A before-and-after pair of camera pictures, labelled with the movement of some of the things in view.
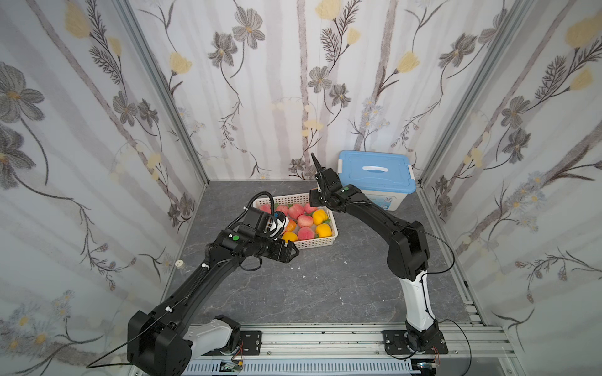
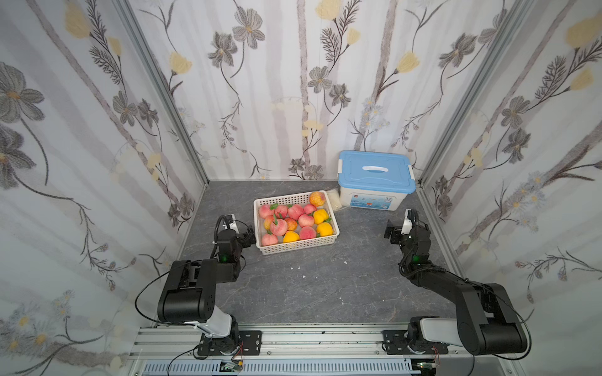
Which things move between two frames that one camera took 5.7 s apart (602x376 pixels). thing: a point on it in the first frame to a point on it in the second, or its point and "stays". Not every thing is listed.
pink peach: x=266 y=208 stays
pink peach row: x=305 y=221 stays
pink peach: x=306 y=233 stays
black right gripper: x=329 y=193 to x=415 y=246
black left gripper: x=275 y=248 to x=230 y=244
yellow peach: x=324 y=230 stays
